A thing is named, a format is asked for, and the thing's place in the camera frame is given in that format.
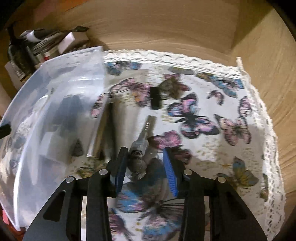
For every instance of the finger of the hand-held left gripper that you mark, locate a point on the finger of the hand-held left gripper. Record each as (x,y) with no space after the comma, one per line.
(5,131)

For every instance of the silver metal cylinder tool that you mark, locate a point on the silver metal cylinder tool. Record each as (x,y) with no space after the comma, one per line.
(138,148)

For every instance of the long metal bar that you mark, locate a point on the long metal bar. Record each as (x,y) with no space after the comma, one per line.
(101,129)

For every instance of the dark small clutter pile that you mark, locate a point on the dark small clutter pile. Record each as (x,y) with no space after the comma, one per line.
(81,29)

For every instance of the clear plastic tray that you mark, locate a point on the clear plastic tray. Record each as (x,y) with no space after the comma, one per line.
(46,76)

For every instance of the small white box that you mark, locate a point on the small white box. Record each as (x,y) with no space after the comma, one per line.
(67,40)

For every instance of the black binder clip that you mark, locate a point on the black binder clip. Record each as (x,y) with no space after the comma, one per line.
(155,98)

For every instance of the butterfly print lace tablecloth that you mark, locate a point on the butterfly print lace tablecloth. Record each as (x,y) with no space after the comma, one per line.
(203,143)

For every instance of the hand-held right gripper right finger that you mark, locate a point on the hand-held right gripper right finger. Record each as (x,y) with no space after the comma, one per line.
(170,171)

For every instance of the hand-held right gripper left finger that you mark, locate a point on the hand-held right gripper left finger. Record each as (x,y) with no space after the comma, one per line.
(121,166)

